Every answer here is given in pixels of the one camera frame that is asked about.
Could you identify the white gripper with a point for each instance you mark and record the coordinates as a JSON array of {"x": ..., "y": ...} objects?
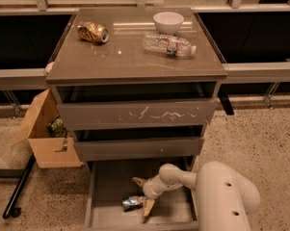
[{"x": 149, "y": 189}]

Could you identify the crushed blue silver redbull can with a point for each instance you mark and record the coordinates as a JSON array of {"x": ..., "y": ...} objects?
[{"x": 133, "y": 202}]

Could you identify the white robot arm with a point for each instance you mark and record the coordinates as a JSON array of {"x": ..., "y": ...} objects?
[{"x": 224, "y": 197}]

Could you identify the grey open bottom drawer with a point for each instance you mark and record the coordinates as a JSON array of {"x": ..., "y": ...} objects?
[{"x": 112, "y": 181}]

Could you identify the grey middle drawer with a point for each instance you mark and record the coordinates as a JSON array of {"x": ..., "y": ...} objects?
[{"x": 138, "y": 149}]

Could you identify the grey top drawer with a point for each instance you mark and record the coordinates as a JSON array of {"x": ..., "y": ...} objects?
[{"x": 136, "y": 114}]

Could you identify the grey drawer cabinet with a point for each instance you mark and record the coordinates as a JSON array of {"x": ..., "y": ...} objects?
[{"x": 121, "y": 70}]

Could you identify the crushed gold can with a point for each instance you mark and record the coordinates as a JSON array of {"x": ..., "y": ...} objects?
[{"x": 92, "y": 32}]

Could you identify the cardboard box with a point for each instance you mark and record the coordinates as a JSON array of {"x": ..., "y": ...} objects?
[{"x": 50, "y": 152}]

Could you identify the green snack bag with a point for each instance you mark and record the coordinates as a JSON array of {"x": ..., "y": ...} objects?
[{"x": 57, "y": 128}]

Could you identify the clear plastic water bottle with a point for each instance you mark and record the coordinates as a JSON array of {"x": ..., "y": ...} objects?
[{"x": 168, "y": 44}]

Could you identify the white bowl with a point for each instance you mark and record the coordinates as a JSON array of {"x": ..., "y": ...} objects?
[{"x": 168, "y": 22}]

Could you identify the black floor rail leg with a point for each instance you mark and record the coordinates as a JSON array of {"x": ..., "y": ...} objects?
[{"x": 11, "y": 210}]

